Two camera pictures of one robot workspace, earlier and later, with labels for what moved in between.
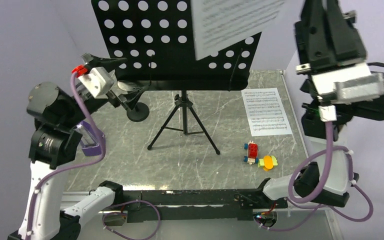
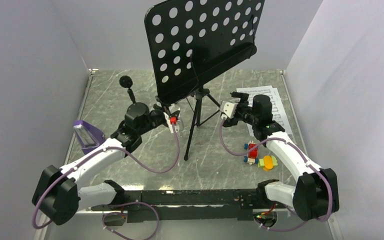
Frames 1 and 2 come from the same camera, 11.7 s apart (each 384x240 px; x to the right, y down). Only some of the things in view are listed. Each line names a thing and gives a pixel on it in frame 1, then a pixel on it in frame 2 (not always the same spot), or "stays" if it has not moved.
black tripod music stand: x=155 y=40 to x=187 y=42
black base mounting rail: x=213 y=205 stays
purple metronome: x=90 y=142 stays
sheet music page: x=219 y=24 to x=266 y=90
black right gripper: x=326 y=43 to x=243 y=102
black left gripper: x=107 y=63 to x=166 y=108
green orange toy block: x=267 y=162 stays
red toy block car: x=252 y=148 stays
